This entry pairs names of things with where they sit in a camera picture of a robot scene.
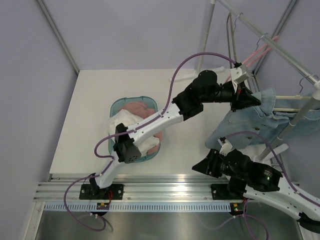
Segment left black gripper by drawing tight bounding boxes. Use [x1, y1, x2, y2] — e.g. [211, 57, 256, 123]
[200, 80, 261, 112]

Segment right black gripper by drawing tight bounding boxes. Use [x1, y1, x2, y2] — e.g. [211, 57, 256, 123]
[191, 147, 247, 181]

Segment blue denim jacket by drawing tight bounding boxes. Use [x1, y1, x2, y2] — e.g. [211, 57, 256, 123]
[205, 87, 320, 150]

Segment white wooden hanger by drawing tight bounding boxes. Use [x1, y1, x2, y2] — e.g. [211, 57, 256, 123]
[273, 74, 320, 113]

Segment grey clothes hanger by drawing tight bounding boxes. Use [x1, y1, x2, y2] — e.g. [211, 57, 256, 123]
[226, 12, 238, 62]

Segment pink clothes hanger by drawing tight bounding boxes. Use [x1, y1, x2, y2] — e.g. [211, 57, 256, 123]
[242, 44, 272, 67]

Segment pink skirt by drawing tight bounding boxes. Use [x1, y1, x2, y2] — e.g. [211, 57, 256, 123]
[118, 101, 163, 157]

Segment white pleated skirt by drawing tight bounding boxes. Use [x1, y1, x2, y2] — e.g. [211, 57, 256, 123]
[107, 109, 162, 157]

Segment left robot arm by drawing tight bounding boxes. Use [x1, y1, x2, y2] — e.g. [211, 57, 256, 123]
[81, 70, 261, 200]

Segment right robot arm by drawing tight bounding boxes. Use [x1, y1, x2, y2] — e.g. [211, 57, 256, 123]
[192, 149, 320, 233]

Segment white clothes rack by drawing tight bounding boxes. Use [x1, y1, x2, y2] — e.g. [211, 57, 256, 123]
[168, 0, 320, 180]

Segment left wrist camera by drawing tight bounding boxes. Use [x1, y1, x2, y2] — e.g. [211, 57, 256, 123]
[230, 65, 252, 91]

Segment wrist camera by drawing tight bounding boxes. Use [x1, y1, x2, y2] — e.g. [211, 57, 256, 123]
[230, 65, 252, 91]
[218, 137, 233, 156]

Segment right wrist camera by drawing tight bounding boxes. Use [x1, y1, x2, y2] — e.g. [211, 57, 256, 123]
[218, 137, 233, 156]

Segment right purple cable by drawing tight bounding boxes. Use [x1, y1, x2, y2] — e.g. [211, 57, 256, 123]
[223, 131, 320, 204]

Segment purple cable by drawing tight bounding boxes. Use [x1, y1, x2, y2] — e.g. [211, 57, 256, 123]
[63, 52, 237, 232]
[223, 131, 320, 204]

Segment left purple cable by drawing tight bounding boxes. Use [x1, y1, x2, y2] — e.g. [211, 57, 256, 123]
[63, 52, 237, 232]

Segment aluminium mounting rail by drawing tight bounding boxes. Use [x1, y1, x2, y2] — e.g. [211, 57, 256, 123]
[33, 174, 227, 203]

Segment white slotted cable duct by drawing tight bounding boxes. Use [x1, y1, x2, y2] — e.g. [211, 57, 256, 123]
[44, 202, 231, 213]

